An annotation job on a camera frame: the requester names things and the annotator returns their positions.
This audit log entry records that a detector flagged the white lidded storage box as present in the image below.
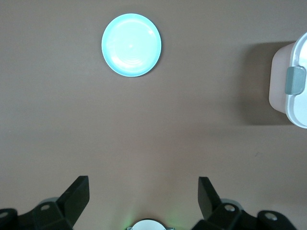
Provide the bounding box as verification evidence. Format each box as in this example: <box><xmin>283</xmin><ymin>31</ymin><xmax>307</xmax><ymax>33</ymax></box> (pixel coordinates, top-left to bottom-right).
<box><xmin>268</xmin><ymin>32</ymin><xmax>307</xmax><ymax>130</ymax></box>

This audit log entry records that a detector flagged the light blue round plate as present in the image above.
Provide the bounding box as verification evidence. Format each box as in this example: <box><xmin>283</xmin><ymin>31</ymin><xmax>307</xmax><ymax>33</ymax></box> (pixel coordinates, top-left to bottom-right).
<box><xmin>101</xmin><ymin>13</ymin><xmax>163</xmax><ymax>78</ymax></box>

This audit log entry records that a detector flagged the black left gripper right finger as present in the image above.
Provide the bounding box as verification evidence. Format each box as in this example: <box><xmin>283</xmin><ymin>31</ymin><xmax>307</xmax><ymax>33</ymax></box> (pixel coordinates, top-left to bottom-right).
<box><xmin>193</xmin><ymin>176</ymin><xmax>296</xmax><ymax>230</ymax></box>

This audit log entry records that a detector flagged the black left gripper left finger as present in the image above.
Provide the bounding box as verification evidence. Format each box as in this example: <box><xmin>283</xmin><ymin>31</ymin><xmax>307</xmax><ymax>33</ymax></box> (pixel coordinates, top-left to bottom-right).
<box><xmin>0</xmin><ymin>175</ymin><xmax>90</xmax><ymax>230</ymax></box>

